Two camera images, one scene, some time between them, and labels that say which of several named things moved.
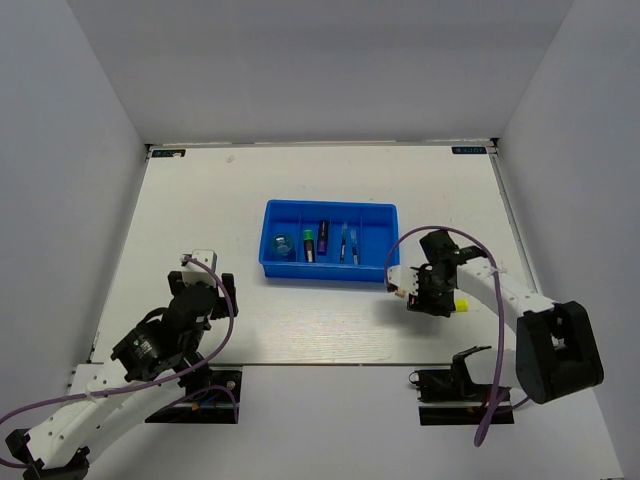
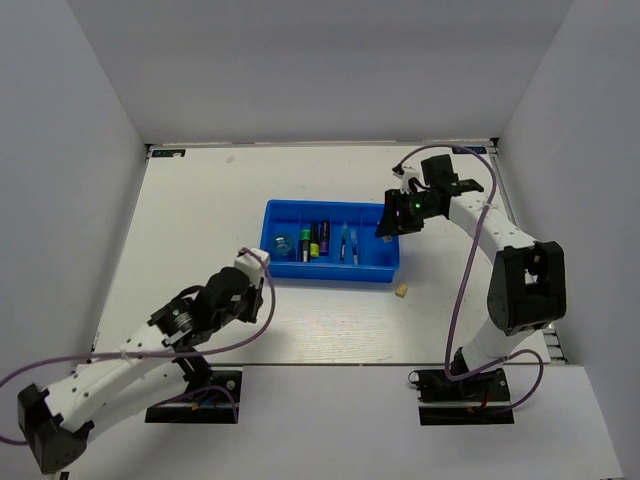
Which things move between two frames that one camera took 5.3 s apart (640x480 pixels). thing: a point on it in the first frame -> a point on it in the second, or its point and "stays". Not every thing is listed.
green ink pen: x=353 y=237 stays
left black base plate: x=221 y=405 stays
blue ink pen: x=343 y=242 stays
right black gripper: x=423 y=303 -> x=390 y=224
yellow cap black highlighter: x=462 y=305 -> x=314 y=246
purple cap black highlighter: x=322 y=237 stays
